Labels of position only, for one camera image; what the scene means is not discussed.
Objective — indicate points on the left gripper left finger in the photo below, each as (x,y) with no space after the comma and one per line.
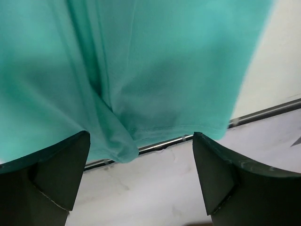
(40,189)

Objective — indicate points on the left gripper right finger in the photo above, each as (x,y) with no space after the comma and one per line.
(239,191)

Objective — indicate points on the teal t shirt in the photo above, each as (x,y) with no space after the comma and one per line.
(130,72)

